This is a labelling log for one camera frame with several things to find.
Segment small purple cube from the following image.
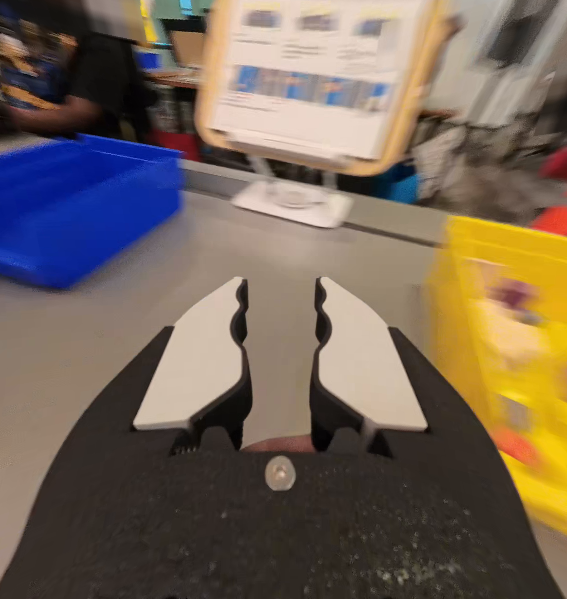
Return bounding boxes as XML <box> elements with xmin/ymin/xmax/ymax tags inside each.
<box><xmin>494</xmin><ymin>278</ymin><xmax>537</xmax><ymax>306</ymax></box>

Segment beige wooden board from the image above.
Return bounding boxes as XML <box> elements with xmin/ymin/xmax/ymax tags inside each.
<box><xmin>193</xmin><ymin>0</ymin><xmax>452</xmax><ymax>178</ymax></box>

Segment pile of plain wooden cubes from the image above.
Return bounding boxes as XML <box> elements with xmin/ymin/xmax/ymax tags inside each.
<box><xmin>471</xmin><ymin>262</ymin><xmax>567</xmax><ymax>398</ymax></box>

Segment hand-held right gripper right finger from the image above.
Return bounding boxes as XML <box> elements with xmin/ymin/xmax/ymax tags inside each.
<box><xmin>309</xmin><ymin>276</ymin><xmax>429</xmax><ymax>452</ymax></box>

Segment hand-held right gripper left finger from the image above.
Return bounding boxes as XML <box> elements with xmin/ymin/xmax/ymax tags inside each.
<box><xmin>133</xmin><ymin>276</ymin><xmax>253</xmax><ymax>452</ymax></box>

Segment small red cube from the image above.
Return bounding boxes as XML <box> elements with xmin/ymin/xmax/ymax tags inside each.
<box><xmin>494</xmin><ymin>428</ymin><xmax>541</xmax><ymax>469</ymax></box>

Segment blue plastic bin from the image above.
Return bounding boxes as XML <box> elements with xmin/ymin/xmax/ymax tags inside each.
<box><xmin>0</xmin><ymin>133</ymin><xmax>186</xmax><ymax>289</ymax></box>

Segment red bag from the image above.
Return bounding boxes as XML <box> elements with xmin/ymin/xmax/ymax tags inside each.
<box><xmin>540</xmin><ymin>146</ymin><xmax>567</xmax><ymax>182</ymax></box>

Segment white paper sheet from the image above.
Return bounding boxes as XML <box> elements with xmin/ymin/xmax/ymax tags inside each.
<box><xmin>211</xmin><ymin>0</ymin><xmax>427</xmax><ymax>160</ymax></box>

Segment teal bag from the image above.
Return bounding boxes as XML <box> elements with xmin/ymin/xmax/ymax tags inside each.
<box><xmin>376</xmin><ymin>161</ymin><xmax>421</xmax><ymax>205</ymax></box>

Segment white desk stand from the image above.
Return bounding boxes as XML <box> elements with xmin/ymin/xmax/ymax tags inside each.
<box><xmin>231</xmin><ymin>131</ymin><xmax>354</xmax><ymax>229</ymax></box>

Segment yellow plastic bin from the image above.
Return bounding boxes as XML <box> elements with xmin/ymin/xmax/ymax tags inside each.
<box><xmin>425</xmin><ymin>215</ymin><xmax>567</xmax><ymax>543</ymax></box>

